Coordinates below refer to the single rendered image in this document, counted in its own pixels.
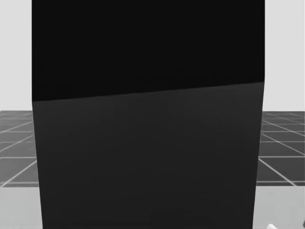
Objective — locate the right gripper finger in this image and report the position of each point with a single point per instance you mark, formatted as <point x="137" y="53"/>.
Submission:
<point x="271" y="226"/>

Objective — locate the black screen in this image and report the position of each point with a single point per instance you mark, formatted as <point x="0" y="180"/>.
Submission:
<point x="147" y="114"/>

